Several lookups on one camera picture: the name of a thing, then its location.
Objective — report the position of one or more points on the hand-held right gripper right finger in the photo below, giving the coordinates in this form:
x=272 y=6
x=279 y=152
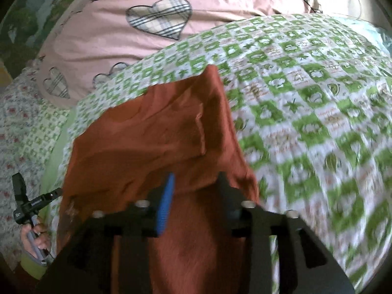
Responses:
x=254 y=220

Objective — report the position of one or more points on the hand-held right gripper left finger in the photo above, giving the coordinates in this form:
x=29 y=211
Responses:
x=166 y=202

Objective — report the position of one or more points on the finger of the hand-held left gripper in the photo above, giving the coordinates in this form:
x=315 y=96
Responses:
x=50 y=197

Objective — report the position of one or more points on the rust brown small garment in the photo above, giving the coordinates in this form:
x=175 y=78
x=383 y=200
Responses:
x=153 y=134

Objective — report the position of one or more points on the person's left forearm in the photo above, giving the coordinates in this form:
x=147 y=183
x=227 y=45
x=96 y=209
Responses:
x=30 y=266

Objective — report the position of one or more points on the person's left hand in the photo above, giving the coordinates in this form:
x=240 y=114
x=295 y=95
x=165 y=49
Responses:
x=41 y=239

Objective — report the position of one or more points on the green checked printed blanket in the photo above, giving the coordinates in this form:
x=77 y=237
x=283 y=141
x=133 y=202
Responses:
x=306 y=113

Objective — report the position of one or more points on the pink quilt with plaid hearts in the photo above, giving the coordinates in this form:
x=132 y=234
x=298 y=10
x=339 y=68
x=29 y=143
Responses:
x=107 y=43

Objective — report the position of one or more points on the green blue printed cloth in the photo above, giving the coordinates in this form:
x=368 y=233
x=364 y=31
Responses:
x=27 y=21

